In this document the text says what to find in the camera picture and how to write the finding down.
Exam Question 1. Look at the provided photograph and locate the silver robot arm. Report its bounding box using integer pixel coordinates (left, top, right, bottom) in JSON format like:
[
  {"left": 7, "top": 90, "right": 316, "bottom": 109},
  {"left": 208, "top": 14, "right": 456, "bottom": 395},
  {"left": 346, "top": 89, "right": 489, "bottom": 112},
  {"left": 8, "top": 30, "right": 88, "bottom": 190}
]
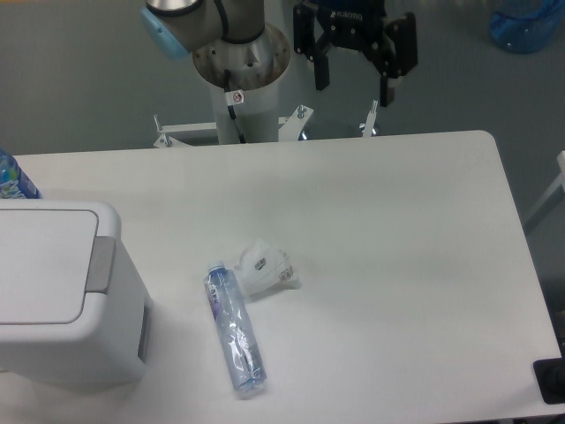
[{"left": 140, "top": 1, "right": 418, "bottom": 106}]

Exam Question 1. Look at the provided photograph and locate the clear plastic water bottle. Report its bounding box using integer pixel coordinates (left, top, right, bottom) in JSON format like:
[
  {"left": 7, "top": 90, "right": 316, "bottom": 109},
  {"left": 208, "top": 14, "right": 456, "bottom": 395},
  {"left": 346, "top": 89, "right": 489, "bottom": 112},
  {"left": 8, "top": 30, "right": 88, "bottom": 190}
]
[{"left": 203, "top": 261, "right": 267, "bottom": 399}]

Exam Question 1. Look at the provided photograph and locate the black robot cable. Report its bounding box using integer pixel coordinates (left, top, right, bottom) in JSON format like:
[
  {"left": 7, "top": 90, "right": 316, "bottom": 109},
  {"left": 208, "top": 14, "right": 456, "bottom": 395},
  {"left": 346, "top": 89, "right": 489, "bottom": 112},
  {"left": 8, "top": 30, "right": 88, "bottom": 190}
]
[{"left": 222, "top": 69, "right": 246, "bottom": 145}]

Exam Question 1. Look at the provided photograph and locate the white trash can lid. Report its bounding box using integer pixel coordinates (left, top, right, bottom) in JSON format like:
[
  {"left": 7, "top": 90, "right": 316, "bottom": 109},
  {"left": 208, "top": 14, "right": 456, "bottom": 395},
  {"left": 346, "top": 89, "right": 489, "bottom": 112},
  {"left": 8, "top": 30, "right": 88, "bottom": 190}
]
[{"left": 1, "top": 209, "right": 101, "bottom": 325}]

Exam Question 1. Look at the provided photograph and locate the white face mask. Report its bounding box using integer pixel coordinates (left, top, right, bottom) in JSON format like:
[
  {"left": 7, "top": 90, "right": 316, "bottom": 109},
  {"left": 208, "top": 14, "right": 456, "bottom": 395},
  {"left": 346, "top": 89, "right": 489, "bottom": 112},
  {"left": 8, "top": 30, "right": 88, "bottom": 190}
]
[{"left": 234, "top": 238, "right": 301, "bottom": 298}]

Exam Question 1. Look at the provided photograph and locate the blue water jug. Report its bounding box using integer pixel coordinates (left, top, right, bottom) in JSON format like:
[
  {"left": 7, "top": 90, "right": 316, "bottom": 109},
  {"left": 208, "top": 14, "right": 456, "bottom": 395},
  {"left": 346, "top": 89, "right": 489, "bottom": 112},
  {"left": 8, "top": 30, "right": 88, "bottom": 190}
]
[{"left": 487, "top": 1, "right": 564, "bottom": 54}]

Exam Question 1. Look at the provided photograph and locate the white frame at right edge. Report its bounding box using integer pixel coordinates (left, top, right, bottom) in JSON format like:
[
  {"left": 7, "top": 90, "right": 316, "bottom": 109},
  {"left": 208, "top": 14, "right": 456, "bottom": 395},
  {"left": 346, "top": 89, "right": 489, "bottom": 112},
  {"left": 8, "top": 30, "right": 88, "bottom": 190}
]
[{"left": 523, "top": 151, "right": 564, "bottom": 235}]

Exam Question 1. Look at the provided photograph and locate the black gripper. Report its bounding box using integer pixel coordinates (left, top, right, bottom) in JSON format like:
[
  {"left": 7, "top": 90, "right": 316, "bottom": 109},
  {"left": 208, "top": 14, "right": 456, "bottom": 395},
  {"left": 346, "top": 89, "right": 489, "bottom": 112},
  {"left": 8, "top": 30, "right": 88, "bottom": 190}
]
[{"left": 293, "top": 1, "right": 418, "bottom": 107}]

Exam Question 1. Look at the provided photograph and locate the white trash can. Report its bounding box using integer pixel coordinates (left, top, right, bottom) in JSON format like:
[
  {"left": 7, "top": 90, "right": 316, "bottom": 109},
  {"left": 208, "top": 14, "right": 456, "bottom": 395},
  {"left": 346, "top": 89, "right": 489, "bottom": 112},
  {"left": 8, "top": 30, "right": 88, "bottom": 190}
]
[{"left": 1, "top": 200, "right": 153, "bottom": 383}]

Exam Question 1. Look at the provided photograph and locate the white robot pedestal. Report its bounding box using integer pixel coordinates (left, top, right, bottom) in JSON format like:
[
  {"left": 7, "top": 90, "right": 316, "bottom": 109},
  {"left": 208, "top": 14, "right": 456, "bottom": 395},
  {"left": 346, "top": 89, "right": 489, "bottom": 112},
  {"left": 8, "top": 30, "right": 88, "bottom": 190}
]
[{"left": 152, "top": 65, "right": 380, "bottom": 149}]

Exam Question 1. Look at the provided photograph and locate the black clamp at table edge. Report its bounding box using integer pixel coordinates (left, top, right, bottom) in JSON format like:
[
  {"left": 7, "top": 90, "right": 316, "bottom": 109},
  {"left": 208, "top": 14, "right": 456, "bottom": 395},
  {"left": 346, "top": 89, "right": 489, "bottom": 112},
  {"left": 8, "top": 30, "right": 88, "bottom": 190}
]
[{"left": 533, "top": 358, "right": 564, "bottom": 405}]

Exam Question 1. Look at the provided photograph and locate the blue labelled bottle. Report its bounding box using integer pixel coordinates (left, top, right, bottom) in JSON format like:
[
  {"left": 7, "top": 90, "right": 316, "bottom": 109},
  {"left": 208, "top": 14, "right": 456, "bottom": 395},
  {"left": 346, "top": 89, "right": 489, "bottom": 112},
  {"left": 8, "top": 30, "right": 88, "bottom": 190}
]
[{"left": 1, "top": 149, "right": 42, "bottom": 199}]

